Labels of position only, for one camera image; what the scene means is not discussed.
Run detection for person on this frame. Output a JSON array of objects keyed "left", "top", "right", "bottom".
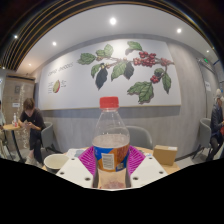
[
  {"left": 0, "top": 99, "right": 8, "bottom": 158},
  {"left": 205, "top": 88, "right": 224, "bottom": 163},
  {"left": 19, "top": 97, "right": 47, "bottom": 166}
]

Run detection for brown cardboard box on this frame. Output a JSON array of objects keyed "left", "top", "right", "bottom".
[{"left": 152, "top": 144, "right": 179, "bottom": 167}]

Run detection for white paper sheet, grey print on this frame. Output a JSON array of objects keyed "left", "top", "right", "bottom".
[{"left": 65, "top": 147, "right": 88, "bottom": 159}]

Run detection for clear red-capped drink bottle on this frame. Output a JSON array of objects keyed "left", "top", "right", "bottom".
[{"left": 91, "top": 96, "right": 131, "bottom": 190}]

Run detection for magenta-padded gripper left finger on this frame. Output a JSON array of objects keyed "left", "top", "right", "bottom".
[{"left": 55, "top": 145, "right": 100, "bottom": 190}]

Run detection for round ceiling lights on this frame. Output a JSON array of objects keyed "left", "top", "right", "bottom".
[{"left": 13, "top": 16, "right": 184, "bottom": 69}]

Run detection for coffee plant wall mural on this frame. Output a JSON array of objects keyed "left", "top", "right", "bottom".
[{"left": 37, "top": 38, "right": 183, "bottom": 111}]

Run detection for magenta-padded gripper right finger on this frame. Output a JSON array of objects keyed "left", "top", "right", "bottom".
[{"left": 125, "top": 145, "right": 169, "bottom": 190}]

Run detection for small clear bottle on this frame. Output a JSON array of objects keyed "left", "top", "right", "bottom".
[{"left": 12, "top": 112, "right": 19, "bottom": 128}]

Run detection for white paper wall notice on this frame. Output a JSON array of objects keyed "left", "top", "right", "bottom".
[{"left": 204, "top": 80, "right": 213, "bottom": 93}]

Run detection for dark mug with white inside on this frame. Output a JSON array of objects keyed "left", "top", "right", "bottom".
[{"left": 43, "top": 153, "right": 70, "bottom": 174}]

